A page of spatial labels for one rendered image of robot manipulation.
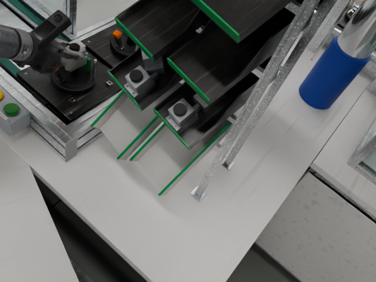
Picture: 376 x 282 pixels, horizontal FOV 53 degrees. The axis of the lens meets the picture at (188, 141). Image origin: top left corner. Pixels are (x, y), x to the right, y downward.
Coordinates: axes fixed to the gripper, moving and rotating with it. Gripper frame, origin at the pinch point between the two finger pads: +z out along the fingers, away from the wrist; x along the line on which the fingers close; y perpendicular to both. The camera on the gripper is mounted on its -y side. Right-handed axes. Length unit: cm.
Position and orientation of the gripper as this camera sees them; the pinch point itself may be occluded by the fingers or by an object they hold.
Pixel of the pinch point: (76, 50)
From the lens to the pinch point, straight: 119.8
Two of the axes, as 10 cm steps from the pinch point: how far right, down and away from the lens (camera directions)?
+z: 3.3, -0.9, 9.4
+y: -5.6, 7.8, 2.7
